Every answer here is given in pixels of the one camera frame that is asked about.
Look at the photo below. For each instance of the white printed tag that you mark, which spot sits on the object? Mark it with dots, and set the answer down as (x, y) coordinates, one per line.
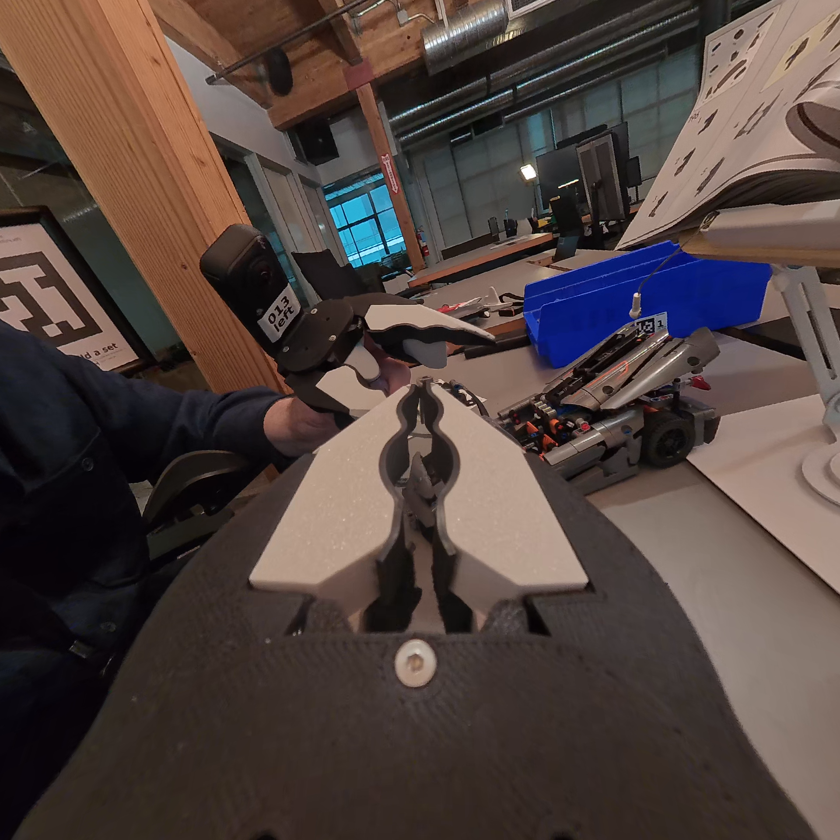
(649, 325)

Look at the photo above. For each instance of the grey curved lego panel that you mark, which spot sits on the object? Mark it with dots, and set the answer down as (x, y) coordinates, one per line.
(420, 489)

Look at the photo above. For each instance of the toy space shuttle model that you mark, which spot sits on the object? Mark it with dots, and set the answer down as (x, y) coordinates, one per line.
(479, 305)

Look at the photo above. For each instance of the blue storage bin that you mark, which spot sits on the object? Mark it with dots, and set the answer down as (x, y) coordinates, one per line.
(656, 289)

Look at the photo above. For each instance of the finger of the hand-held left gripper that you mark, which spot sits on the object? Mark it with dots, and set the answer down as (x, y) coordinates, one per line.
(348, 394)
(426, 323)

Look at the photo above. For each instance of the window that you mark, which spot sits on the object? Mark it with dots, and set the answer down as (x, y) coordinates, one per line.
(358, 223)

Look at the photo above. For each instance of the fire extinguisher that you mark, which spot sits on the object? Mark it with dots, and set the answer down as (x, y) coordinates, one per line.
(421, 243)

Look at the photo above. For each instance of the black computer monitor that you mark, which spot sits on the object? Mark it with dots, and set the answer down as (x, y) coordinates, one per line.
(600, 170)

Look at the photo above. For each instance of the narrow wooden post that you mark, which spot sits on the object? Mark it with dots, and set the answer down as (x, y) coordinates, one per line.
(377, 131)

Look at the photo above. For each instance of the person's dark clothing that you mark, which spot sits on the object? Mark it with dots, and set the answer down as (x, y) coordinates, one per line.
(52, 459)

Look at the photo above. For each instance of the person's left hand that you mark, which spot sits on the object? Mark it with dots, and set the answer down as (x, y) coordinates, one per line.
(302, 430)

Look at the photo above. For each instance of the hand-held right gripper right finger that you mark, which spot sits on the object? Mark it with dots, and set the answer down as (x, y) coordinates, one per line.
(512, 525)

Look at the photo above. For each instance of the red hanging sign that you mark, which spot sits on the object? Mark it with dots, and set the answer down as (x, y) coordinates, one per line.
(388, 174)

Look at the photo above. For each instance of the lego car model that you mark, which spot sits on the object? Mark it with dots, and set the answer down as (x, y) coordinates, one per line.
(610, 420)

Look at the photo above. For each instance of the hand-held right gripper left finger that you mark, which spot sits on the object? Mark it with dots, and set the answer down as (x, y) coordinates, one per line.
(315, 525)

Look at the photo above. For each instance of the laptop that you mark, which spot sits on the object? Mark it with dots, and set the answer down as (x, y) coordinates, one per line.
(568, 248)

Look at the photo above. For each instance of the black office chair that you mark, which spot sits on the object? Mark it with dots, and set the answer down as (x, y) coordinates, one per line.
(190, 479)

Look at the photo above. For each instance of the wooden desk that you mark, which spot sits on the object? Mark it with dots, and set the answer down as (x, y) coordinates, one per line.
(479, 259)

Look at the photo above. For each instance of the white book stand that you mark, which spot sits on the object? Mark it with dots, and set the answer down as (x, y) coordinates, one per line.
(754, 472)

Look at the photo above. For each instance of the framed printed sign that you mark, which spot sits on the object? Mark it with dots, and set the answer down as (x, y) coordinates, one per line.
(39, 295)

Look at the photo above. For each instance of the wide wooden post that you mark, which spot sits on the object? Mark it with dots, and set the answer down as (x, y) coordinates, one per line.
(131, 164)

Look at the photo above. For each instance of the lego instruction booklet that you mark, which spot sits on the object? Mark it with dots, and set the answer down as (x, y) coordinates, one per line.
(722, 131)

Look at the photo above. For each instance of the black wall speaker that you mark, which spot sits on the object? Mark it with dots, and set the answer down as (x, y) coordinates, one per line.
(316, 143)

